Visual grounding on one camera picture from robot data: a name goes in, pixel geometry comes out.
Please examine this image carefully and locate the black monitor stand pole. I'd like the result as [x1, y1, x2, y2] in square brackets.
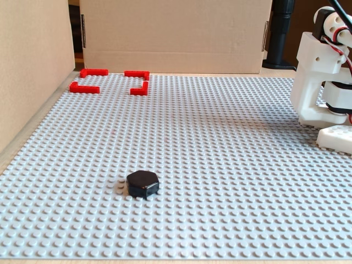
[262, 0, 298, 70]

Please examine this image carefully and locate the large cardboard box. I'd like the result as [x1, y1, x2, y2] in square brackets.
[79, 0, 273, 75]

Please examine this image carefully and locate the red white servo wire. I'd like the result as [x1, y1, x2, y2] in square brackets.
[320, 16, 352, 125]

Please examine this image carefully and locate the black hexagonal Lego piece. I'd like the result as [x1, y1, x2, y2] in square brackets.
[126, 169, 161, 200]

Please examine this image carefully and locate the plain cardboard panel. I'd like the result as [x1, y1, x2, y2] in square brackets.
[0, 0, 76, 155]

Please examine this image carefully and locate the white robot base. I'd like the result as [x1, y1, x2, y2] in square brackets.
[315, 124, 352, 155]

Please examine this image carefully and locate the dark brown background furniture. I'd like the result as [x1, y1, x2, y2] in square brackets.
[68, 4, 85, 69]

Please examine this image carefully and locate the red L-shaped Lego bracket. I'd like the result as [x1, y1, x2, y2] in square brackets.
[124, 70, 151, 81]
[80, 68, 109, 79]
[130, 80, 150, 96]
[69, 81, 101, 95]

